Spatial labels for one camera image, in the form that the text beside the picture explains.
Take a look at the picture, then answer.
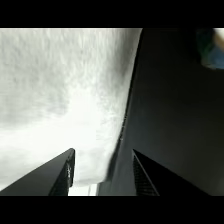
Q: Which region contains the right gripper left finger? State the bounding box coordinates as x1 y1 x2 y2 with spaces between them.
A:
0 147 76 197

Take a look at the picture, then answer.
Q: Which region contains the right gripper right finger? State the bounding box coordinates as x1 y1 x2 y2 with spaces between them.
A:
132 148 212 197

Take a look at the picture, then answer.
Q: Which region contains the grey garment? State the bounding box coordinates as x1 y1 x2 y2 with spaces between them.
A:
0 27 143 197

